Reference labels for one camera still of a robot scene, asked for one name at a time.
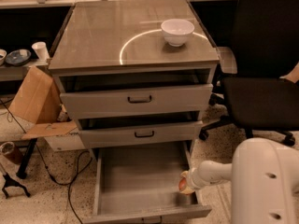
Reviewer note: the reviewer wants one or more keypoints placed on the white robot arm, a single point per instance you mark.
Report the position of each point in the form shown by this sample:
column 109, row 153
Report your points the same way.
column 264, row 175

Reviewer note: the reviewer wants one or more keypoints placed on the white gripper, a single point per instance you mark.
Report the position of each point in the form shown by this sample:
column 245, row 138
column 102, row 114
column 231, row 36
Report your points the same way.
column 193, row 178

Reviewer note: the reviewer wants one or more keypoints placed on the white bowl at left edge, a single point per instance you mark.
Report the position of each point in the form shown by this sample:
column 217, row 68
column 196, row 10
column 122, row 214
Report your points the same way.
column 3, row 55

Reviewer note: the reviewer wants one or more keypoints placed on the grey drawer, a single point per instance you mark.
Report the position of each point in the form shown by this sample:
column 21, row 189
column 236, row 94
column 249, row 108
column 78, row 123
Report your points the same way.
column 140, row 130
column 120, row 95
column 139, row 185

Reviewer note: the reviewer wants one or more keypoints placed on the grey bottom drawer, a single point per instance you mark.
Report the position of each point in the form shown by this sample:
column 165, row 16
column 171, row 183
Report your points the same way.
column 139, row 185

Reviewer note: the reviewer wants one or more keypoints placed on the red apple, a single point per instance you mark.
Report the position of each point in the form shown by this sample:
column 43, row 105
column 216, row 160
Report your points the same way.
column 182, row 184

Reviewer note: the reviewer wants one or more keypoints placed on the dark blue plate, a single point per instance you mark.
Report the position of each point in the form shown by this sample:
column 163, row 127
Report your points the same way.
column 18, row 57

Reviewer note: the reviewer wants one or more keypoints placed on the grey top drawer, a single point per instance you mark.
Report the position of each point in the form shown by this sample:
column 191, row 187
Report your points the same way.
column 120, row 95

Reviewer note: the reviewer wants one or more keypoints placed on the brown cup on floor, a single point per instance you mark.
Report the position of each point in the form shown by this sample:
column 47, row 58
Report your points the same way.
column 10, row 151

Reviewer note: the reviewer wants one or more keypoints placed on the black tripod stand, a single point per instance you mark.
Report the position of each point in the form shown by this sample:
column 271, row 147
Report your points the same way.
column 10, row 182

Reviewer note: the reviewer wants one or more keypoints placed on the white ceramic bowl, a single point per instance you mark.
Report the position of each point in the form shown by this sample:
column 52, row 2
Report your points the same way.
column 176, row 32

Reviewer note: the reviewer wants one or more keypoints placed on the grey drawer cabinet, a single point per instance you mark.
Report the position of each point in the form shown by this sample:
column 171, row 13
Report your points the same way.
column 125, row 37

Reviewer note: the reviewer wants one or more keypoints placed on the brown cardboard box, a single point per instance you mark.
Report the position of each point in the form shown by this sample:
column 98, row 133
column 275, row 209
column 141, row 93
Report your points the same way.
column 38, row 101

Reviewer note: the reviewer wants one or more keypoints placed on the white paper cup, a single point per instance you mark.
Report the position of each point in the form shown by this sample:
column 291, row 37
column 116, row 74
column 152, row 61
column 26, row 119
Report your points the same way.
column 40, row 48

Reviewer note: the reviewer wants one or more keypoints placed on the grey middle drawer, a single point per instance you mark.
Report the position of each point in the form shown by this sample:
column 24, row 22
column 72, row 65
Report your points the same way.
column 140, row 130

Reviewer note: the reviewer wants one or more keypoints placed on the black office chair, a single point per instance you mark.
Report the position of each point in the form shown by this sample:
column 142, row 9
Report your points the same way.
column 259, row 71

